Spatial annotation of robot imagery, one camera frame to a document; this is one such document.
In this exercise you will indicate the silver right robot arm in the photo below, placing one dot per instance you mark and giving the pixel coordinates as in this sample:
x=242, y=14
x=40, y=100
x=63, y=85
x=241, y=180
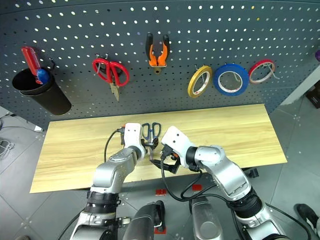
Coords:
x=225, y=172

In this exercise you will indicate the black pegboard hook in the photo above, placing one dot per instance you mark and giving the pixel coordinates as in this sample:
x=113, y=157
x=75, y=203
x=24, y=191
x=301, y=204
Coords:
x=52, y=62

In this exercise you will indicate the grey rounded robot leg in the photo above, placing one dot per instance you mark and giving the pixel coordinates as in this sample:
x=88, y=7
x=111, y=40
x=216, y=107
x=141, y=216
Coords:
x=205, y=217
x=145, y=221

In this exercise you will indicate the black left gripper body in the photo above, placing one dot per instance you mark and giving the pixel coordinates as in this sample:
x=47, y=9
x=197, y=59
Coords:
x=122, y=137

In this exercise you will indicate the purple object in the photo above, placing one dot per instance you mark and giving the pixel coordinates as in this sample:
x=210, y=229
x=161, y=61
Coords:
x=317, y=55

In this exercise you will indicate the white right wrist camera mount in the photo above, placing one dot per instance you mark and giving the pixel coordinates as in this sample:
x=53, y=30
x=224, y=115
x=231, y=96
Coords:
x=177, y=141

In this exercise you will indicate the white ledge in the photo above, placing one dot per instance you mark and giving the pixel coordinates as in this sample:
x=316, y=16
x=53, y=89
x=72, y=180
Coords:
x=300, y=86

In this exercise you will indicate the red tape roll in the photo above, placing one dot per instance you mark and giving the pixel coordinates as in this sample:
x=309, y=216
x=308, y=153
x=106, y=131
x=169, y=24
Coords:
x=255, y=68

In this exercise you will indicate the black shoe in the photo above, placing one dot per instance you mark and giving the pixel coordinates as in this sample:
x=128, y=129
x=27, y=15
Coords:
x=307, y=215

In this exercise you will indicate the dark brown box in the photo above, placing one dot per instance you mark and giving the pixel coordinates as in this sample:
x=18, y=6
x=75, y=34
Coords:
x=314, y=96

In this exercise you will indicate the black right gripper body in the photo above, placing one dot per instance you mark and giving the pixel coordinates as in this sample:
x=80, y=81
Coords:
x=168, y=153

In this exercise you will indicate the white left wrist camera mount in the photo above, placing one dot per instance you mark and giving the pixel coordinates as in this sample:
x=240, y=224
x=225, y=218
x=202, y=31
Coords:
x=132, y=136

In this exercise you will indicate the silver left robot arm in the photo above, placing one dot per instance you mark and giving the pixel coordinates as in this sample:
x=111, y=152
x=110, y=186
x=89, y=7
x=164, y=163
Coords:
x=110, y=172

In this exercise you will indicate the black cylindrical tool cup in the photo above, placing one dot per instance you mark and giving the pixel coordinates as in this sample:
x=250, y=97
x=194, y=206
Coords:
x=47, y=96

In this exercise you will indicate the dark grey perforated pegboard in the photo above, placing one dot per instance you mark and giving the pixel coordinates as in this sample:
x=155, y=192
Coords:
x=160, y=30

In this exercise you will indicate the yellow tape roll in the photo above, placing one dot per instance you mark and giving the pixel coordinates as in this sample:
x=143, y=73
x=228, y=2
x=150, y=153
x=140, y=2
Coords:
x=192, y=86

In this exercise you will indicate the orange and black pliers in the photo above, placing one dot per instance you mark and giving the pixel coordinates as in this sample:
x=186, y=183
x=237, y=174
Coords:
x=157, y=56

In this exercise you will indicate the black table foot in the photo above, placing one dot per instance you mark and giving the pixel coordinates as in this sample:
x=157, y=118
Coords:
x=254, y=173

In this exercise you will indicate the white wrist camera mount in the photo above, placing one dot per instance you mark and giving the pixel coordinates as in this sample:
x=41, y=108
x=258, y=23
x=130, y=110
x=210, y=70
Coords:
x=177, y=141
x=132, y=136

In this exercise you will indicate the blue tape roll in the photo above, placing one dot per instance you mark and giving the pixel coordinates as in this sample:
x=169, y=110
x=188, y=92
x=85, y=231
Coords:
x=222, y=88

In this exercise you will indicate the red floor marker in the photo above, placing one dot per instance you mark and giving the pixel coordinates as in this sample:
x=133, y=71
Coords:
x=160, y=192
x=197, y=187
x=160, y=230

